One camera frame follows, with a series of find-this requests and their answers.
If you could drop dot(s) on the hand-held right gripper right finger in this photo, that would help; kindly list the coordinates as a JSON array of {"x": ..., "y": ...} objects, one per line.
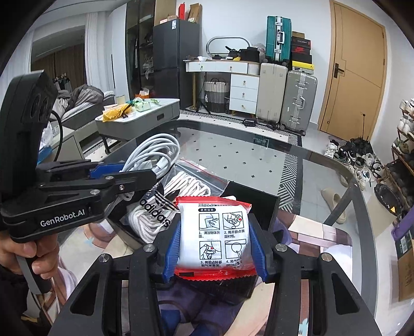
[{"x": 258, "y": 255}]

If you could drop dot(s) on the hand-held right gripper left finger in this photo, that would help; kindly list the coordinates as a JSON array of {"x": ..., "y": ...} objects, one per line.
[{"x": 171, "y": 252}]

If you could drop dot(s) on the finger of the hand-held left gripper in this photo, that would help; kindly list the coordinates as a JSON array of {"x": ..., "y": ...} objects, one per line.
[
  {"x": 135, "y": 182},
  {"x": 106, "y": 171}
]

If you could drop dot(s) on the bag of white shoelaces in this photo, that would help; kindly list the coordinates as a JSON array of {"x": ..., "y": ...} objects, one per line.
[{"x": 148, "y": 223}]

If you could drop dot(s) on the red-edged white packet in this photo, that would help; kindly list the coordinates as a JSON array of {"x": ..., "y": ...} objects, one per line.
[{"x": 213, "y": 239}]

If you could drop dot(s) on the black cardboard box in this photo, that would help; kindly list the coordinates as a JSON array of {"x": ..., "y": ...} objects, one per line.
[{"x": 255, "y": 206}]

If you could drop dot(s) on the person's left forearm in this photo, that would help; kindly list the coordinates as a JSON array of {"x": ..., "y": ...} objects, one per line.
[{"x": 8, "y": 297}]

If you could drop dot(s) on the person's left hand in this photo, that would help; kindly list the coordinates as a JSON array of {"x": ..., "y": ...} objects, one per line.
[{"x": 22, "y": 250}]

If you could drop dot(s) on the printed table mat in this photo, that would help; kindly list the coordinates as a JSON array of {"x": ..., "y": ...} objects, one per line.
[{"x": 307, "y": 239}]

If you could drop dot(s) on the yellow plastic bag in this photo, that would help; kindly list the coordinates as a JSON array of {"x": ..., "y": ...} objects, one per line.
[{"x": 113, "y": 115}]

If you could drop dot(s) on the grey coffee table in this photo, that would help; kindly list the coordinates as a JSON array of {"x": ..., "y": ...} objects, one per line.
[{"x": 145, "y": 119}]

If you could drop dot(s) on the bed with grey blanket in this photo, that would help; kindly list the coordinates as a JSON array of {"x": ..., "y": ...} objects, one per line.
[{"x": 84, "y": 103}]

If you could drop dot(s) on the beige slipper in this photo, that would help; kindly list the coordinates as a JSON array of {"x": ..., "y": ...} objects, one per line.
[{"x": 334, "y": 203}]

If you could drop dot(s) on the woven basket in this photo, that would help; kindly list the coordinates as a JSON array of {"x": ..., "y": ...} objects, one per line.
[{"x": 216, "y": 97}]

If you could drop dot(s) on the dark grey fridge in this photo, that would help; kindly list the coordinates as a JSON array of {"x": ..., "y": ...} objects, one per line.
[{"x": 174, "y": 64}]

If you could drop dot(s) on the pile of shoes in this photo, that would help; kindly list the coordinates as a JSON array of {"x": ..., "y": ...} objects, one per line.
[{"x": 355, "y": 161}]

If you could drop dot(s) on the black trash bag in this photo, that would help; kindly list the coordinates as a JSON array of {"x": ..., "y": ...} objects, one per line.
[{"x": 388, "y": 200}]

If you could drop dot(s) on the white desk with drawers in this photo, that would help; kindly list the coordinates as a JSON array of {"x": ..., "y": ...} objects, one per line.
[{"x": 226, "y": 68}]

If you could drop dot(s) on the purple bag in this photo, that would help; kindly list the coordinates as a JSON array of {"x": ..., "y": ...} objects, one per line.
[{"x": 404, "y": 229}]

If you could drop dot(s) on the brown cardboard box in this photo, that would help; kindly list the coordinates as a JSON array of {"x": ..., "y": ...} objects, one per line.
[{"x": 406, "y": 271}]

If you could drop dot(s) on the black umbrella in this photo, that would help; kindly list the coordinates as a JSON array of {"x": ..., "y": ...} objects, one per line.
[{"x": 362, "y": 143}]

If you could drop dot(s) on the oval mirror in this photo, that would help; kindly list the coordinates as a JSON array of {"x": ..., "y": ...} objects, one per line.
[{"x": 210, "y": 45}]

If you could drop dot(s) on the silver suitcase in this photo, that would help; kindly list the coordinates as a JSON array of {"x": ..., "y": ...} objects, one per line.
[{"x": 299, "y": 100}]

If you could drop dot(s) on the beige suitcase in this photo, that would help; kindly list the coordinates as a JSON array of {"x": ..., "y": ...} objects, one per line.
[{"x": 271, "y": 93}]

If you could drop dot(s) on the cardboard boxes on fridge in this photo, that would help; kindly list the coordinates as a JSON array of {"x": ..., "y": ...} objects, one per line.
[{"x": 178, "y": 13}]

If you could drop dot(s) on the shoe rack with shoes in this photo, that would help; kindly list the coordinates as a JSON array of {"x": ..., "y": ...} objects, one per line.
[{"x": 404, "y": 145}]

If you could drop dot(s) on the teal suitcase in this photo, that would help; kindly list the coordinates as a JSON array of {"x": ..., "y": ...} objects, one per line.
[{"x": 278, "y": 38}]

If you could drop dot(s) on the stack of shoe boxes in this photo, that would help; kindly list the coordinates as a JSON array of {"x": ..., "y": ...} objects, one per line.
[{"x": 302, "y": 51}]

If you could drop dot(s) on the wooden door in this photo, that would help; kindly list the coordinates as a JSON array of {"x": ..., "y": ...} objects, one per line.
[{"x": 355, "y": 64}]

